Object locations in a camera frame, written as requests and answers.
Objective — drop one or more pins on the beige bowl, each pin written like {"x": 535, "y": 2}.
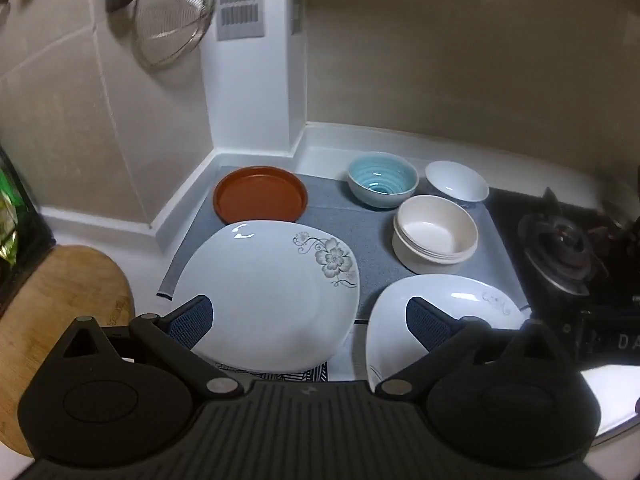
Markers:
{"x": 435, "y": 225}
{"x": 425, "y": 264}

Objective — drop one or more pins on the grey vent grille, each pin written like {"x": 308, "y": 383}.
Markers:
{"x": 240, "y": 0}

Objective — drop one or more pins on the large white floral plate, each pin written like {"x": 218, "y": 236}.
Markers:
{"x": 265, "y": 290}

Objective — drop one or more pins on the grey mat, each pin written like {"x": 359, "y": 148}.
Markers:
{"x": 362, "y": 240}

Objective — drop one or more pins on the gas stove burner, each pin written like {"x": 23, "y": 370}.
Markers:
{"x": 560, "y": 245}

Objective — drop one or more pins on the black gas stove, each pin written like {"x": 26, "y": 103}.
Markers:
{"x": 615, "y": 305}

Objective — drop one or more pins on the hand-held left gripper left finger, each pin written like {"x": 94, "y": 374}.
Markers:
{"x": 192, "y": 322}

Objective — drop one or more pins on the green packet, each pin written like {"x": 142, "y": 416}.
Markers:
{"x": 7, "y": 220}

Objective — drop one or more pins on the small white floral plate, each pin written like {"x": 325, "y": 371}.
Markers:
{"x": 450, "y": 297}

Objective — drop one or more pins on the blue swirl bowl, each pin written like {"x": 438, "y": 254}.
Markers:
{"x": 382, "y": 180}

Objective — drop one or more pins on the metal mesh strainer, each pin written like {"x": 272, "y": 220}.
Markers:
{"x": 170, "y": 15}

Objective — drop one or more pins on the white bowl blue pattern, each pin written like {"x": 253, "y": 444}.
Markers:
{"x": 457, "y": 180}

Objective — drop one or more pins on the brown round plate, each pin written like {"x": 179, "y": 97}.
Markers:
{"x": 260, "y": 195}

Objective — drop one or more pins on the wooden cutting board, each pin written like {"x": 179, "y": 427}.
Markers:
{"x": 55, "y": 290}

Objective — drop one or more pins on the striped cloth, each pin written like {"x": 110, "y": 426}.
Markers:
{"x": 280, "y": 376}

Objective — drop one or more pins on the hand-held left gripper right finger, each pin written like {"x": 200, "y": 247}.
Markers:
{"x": 426, "y": 321}

